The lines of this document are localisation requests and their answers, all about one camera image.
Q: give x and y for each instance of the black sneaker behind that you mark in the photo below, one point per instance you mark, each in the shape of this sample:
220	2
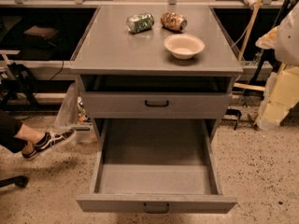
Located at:
30	156

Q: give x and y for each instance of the black drawer handle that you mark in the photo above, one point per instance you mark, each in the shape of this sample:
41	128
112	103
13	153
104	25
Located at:
156	208
156	104

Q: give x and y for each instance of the black middle drawer handle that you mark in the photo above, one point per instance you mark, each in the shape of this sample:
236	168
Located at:
156	104

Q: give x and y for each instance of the grey middle drawer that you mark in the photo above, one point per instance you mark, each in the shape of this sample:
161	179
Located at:
130	105

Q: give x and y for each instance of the white paper bowl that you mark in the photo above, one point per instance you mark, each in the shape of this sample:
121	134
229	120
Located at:
184	46

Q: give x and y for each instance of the black white sneaker front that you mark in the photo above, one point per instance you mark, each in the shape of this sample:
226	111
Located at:
53	140

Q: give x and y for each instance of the person leg black trousers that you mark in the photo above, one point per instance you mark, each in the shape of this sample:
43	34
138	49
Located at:
18	137

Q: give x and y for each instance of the black office chair base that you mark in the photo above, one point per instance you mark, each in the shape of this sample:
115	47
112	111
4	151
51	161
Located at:
20	181

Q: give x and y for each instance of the green crushed soda can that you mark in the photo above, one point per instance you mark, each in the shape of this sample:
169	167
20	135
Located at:
139	22

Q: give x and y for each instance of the black folding stand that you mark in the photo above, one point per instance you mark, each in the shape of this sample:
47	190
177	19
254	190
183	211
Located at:
19	80

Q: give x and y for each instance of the dark box on shelf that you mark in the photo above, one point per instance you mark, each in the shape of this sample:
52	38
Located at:
46	33

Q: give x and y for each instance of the grey open bottom drawer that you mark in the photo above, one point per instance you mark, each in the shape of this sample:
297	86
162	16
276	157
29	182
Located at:
155	161

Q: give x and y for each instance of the black bottom drawer handle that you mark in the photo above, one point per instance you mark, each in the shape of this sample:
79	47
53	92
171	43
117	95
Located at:
156	208

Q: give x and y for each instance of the clear plastic bag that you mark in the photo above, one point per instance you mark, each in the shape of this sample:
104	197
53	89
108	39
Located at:
72	115

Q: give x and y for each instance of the wooden easel frame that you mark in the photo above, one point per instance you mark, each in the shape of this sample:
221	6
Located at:
246	37

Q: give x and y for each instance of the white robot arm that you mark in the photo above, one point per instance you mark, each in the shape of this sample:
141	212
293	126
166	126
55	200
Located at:
284	39

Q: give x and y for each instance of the grey drawer cabinet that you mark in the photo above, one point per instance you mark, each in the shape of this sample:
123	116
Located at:
111	59

